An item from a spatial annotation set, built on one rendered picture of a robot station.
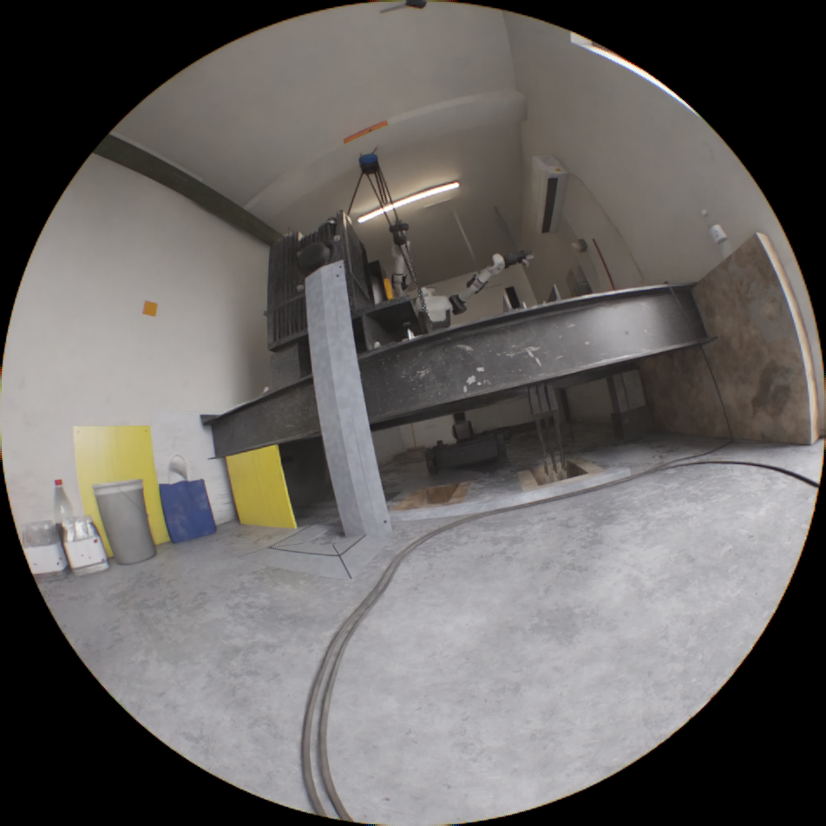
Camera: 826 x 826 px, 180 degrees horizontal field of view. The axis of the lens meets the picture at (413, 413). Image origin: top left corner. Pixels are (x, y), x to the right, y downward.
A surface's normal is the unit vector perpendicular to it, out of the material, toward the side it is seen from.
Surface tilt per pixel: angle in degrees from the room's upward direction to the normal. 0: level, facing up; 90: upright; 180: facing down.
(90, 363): 90
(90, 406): 90
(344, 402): 90
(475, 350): 90
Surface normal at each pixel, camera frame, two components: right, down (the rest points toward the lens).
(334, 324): -0.11, -0.06
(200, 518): 0.84, -0.23
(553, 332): -0.32, -0.01
